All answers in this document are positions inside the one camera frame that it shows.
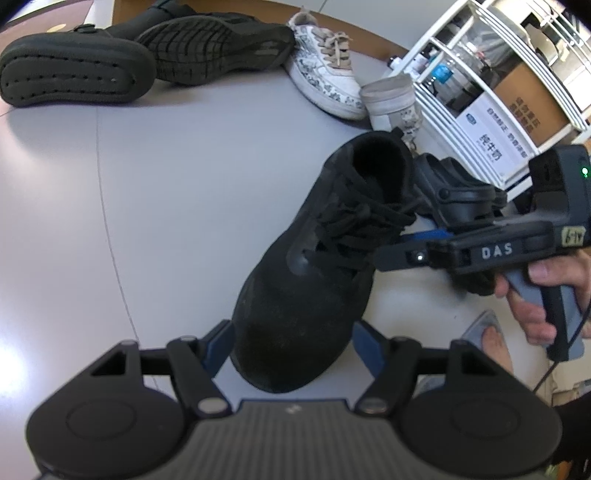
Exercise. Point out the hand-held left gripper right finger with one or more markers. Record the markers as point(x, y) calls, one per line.
point(369, 346)

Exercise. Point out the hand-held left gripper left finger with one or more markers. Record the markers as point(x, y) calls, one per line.
point(220, 344)

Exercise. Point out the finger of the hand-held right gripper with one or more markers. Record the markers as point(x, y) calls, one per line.
point(406, 258)

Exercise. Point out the black rubber clog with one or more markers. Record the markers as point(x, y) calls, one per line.
point(461, 194)

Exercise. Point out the black lace-up sneaker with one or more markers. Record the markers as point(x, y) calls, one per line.
point(300, 277)
point(217, 46)

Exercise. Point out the white printed sneaker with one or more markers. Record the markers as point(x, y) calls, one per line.
point(323, 69)
point(390, 104)

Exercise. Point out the white metal rack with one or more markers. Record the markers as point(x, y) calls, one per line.
point(438, 31)

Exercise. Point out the person's right hand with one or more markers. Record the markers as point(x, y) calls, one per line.
point(531, 323)

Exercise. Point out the person's foot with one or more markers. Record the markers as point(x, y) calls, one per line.
point(496, 348)

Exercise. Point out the white milk carton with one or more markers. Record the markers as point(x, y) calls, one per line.
point(489, 134)

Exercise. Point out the cardboard box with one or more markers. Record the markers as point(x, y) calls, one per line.
point(531, 101)

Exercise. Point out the clear blue-label water bottle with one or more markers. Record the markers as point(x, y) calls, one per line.
point(443, 76)

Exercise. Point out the small white-label bottle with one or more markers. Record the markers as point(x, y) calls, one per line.
point(395, 62)

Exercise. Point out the person's dark clothing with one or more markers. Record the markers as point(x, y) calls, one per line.
point(575, 438)

